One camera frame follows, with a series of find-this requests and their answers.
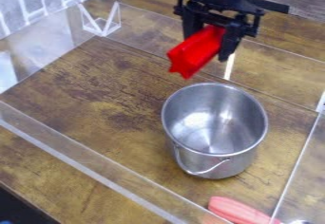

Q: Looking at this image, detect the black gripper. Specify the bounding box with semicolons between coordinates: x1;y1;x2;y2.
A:
173;0;264;62

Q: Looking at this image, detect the red plastic block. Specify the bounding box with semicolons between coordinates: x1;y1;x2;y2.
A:
165;25;225;79

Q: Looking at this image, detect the silver metal pot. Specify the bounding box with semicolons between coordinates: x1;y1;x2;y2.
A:
161;83;267;179

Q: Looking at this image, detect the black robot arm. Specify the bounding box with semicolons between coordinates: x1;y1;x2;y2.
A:
173;0;263;62

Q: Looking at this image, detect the clear acrylic front barrier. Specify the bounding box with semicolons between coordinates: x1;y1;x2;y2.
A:
0;101;231;224

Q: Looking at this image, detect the clear acrylic barrier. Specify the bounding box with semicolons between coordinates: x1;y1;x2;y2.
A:
271;91;325;224
0;101;231;224

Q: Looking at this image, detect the clear acrylic right barrier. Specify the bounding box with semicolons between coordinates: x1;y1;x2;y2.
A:
271;91;325;224

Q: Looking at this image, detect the black wall strip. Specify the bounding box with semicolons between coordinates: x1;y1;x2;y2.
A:
246;0;288;14

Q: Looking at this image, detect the orange handled tool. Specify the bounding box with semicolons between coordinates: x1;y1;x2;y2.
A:
208;196;282;224

